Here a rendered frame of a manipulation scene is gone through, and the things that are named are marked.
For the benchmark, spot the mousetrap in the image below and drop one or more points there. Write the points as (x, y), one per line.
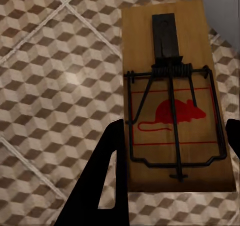
(175, 132)

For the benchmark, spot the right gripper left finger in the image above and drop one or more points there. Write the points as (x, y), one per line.
(81, 208)

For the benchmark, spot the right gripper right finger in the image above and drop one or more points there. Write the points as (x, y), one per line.
(233, 135)

